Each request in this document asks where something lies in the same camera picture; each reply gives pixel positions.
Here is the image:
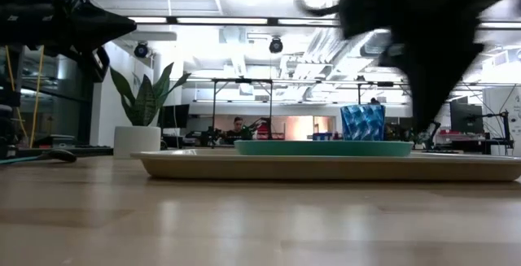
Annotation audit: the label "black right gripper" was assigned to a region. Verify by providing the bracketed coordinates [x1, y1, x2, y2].
[337, 0, 489, 133]

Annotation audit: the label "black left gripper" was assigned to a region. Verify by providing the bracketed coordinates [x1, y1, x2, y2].
[0, 0, 138, 59]

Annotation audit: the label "blue faceted plastic cup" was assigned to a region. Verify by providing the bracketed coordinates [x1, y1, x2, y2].
[339, 103, 387, 142]

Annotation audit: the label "teal green plate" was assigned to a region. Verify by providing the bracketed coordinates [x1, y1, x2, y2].
[234, 139, 414, 158]

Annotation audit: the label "beige plastic tray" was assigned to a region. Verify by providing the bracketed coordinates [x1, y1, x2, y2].
[129, 147, 521, 182]

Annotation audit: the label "black ceiling spot lamp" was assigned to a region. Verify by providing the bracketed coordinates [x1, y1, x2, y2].
[268, 36, 284, 55]
[134, 41, 150, 59]

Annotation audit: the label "black computer monitor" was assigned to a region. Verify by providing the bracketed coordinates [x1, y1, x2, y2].
[449, 102, 485, 135]
[158, 103, 190, 129]

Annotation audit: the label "white panel board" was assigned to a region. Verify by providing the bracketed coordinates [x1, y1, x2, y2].
[482, 85, 521, 157]

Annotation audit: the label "green snake plant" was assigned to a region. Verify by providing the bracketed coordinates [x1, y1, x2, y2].
[109, 62, 192, 128]

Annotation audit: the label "white plant pot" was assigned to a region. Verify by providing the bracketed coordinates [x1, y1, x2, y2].
[112, 125, 162, 159]

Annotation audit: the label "dark storage box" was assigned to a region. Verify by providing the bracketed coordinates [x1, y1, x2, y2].
[33, 134, 77, 150]

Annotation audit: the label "black background robot arms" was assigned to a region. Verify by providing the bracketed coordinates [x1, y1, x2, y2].
[202, 116, 286, 149]

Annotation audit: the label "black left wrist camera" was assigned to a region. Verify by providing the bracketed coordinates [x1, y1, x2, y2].
[90, 46, 111, 84]

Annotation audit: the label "black metal station frame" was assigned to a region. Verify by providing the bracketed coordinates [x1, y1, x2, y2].
[211, 77, 274, 150]
[357, 81, 412, 107]

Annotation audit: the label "black vertical frame post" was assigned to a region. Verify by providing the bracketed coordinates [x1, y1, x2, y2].
[78, 52, 95, 147]

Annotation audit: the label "yellow cable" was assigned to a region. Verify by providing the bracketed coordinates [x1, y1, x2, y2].
[27, 46, 45, 150]

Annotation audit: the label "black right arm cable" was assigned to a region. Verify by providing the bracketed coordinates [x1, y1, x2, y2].
[295, 0, 341, 18]

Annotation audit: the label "teal handled spoon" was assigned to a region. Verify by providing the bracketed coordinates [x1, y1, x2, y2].
[0, 148, 78, 166]

